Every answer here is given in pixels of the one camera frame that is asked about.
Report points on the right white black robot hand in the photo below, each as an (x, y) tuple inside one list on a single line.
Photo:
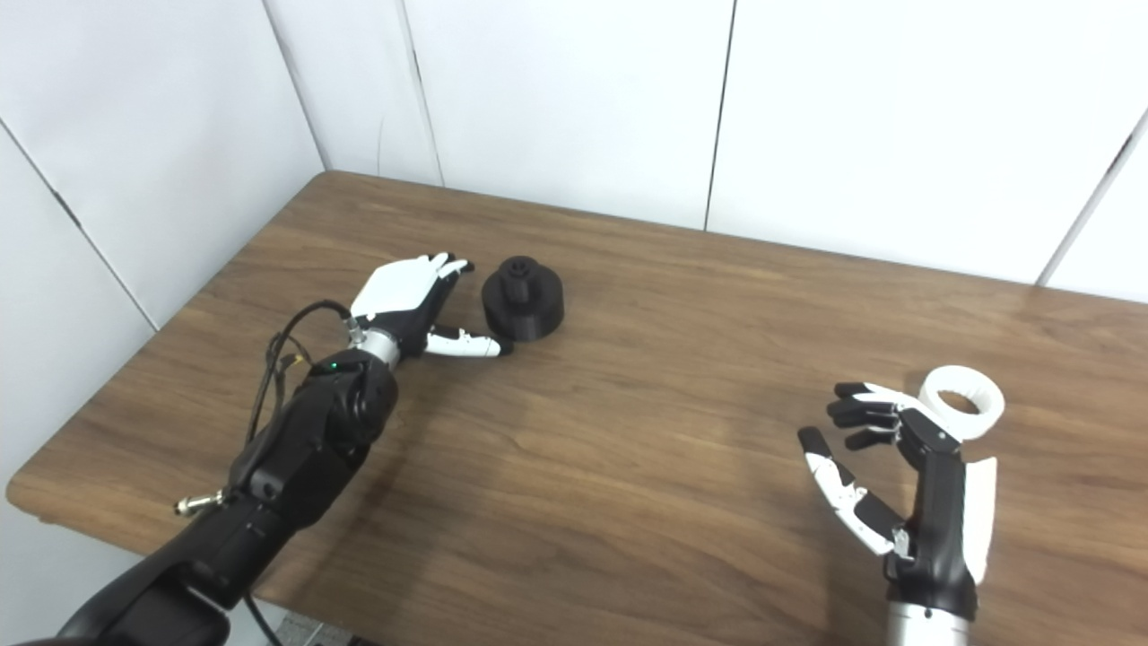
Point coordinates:
[(942, 529)]

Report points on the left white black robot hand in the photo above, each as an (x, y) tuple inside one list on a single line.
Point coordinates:
[(395, 287)]

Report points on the round black part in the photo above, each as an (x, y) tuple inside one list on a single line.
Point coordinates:
[(529, 309)]

